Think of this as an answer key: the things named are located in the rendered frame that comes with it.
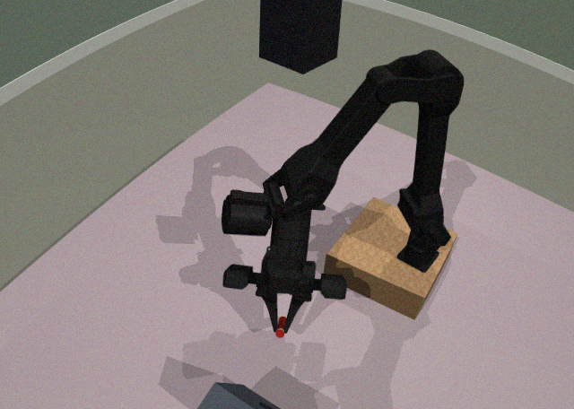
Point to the red peg with white band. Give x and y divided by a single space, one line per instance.
280 329

